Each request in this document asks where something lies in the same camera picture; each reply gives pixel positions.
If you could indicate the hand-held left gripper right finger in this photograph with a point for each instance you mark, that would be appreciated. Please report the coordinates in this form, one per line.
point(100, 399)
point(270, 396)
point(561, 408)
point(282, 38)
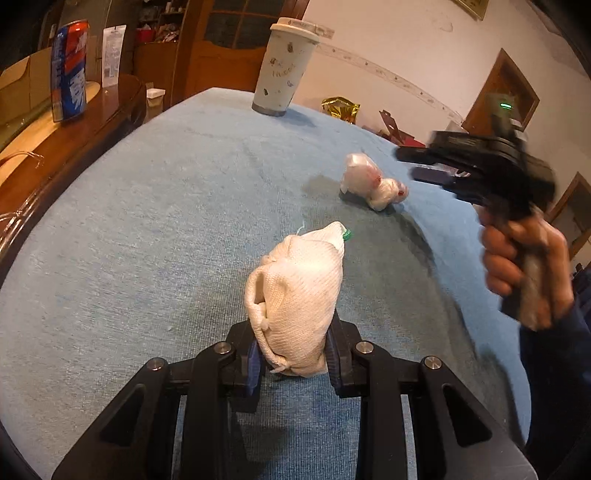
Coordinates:
point(339, 369)

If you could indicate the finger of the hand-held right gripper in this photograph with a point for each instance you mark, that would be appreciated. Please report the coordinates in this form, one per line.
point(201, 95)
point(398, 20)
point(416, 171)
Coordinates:
point(436, 177)
point(429, 154)

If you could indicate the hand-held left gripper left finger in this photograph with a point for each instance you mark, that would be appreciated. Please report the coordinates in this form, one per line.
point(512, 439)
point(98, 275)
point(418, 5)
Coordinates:
point(254, 369)

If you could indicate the white knitted cloth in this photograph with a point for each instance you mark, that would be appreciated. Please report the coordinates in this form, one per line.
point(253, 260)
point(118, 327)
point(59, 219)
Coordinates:
point(295, 295)

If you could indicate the person's right forearm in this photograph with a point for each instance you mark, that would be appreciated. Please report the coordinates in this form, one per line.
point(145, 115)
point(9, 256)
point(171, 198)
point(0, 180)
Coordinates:
point(558, 369)

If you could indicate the person's right hand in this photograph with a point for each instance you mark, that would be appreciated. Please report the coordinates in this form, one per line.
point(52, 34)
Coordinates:
point(554, 258)

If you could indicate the red cardboard piece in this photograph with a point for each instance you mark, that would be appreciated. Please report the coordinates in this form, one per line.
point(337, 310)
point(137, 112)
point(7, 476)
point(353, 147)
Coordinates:
point(397, 129)

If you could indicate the crumpled clear plastic wad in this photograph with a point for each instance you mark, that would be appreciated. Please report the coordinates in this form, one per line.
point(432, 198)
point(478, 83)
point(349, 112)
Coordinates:
point(364, 177)

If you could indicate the plain wooden door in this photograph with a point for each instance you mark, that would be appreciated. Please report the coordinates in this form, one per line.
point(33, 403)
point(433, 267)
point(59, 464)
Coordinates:
point(508, 78)

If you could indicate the gold foil bag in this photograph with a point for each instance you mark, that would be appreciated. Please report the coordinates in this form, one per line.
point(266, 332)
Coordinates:
point(341, 110)

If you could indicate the pale green tumbler cup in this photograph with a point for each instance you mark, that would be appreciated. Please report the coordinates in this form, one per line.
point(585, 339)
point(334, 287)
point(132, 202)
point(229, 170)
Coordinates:
point(284, 69)

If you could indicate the wooden door with glass panes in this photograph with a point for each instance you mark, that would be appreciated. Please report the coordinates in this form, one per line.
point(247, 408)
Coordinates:
point(231, 50)

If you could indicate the small white box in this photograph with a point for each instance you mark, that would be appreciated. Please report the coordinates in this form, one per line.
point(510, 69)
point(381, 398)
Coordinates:
point(154, 97)

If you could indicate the wooden side table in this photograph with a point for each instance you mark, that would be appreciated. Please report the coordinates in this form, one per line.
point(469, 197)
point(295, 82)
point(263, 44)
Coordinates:
point(101, 120)

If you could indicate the wooden shelf unit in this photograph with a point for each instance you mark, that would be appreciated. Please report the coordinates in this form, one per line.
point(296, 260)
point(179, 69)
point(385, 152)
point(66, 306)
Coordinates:
point(157, 37)

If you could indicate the white tube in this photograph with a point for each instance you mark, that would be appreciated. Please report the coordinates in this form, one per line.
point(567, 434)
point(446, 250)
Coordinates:
point(113, 55)

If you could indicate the blue and red can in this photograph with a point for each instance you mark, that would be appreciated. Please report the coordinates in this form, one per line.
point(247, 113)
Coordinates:
point(69, 74)

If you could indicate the silver refrigerator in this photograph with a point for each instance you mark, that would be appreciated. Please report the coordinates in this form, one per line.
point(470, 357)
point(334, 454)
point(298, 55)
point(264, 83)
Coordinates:
point(99, 14)

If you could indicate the brown cardboard box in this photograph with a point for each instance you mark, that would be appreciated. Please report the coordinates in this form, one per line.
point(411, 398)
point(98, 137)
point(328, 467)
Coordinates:
point(27, 78)

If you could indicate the wooden doorway frame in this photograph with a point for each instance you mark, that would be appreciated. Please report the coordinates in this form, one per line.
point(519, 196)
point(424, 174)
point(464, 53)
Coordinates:
point(575, 212)

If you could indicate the gold framed wall picture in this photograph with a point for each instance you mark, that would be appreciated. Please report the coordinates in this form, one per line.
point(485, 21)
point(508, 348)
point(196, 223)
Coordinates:
point(471, 7)

